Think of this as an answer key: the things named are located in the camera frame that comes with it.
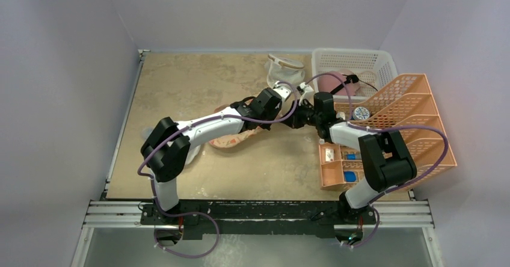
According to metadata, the floral mesh laundry bag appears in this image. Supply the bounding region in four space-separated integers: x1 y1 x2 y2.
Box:
209 127 263 149

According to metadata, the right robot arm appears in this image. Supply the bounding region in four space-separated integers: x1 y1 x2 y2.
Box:
283 92 417 223

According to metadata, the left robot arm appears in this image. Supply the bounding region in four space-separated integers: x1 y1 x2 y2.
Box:
141 85 292 224

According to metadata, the pink bra in basket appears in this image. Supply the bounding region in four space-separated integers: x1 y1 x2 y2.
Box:
316 69 360 97

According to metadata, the white round mesh bag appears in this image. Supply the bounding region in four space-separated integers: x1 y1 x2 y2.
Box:
141 127 202 166

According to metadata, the white box in organizer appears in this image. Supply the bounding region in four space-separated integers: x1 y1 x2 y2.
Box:
324 147 334 162

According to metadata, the blue item in organizer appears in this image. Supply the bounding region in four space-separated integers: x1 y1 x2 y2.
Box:
343 171 357 183

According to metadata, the white plastic basket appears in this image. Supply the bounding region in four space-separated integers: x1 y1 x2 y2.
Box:
311 48 398 103

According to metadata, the orange plastic desk organizer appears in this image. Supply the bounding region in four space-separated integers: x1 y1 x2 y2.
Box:
319 74 457 191

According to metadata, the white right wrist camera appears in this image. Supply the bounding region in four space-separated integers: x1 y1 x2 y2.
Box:
296 82 315 106

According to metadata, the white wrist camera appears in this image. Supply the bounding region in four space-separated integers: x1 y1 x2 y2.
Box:
296 82 315 106
272 86 292 102

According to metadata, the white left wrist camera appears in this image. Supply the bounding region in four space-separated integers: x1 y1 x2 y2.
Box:
272 86 292 102

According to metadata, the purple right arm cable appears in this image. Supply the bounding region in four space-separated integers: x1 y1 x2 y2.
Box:
304 72 450 250

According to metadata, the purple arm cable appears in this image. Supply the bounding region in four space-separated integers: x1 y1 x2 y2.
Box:
137 81 298 259
304 72 450 250

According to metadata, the white mesh drawstring bag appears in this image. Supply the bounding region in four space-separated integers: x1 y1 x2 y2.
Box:
264 54 306 87

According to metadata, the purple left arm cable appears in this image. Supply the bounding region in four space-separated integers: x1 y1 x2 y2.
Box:
137 81 298 259

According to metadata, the metal corner bracket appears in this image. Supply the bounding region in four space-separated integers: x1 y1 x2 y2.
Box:
138 49 151 64

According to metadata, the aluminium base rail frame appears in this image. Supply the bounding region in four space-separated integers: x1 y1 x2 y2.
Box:
72 199 443 266

